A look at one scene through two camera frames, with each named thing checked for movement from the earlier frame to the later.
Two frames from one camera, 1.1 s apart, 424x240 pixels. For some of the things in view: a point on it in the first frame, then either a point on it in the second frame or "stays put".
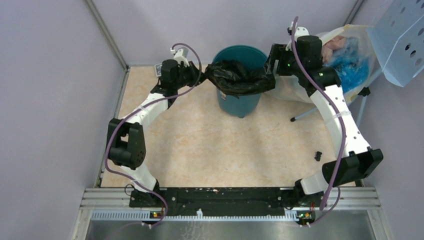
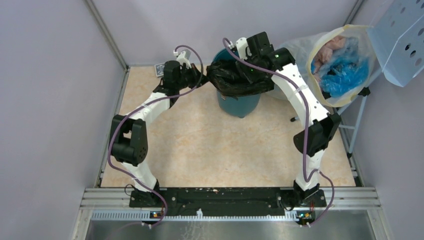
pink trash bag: [327, 48] stays put
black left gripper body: [186, 76] stays put
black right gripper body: [287, 65] → [252, 73]
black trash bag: [238, 77] stays put
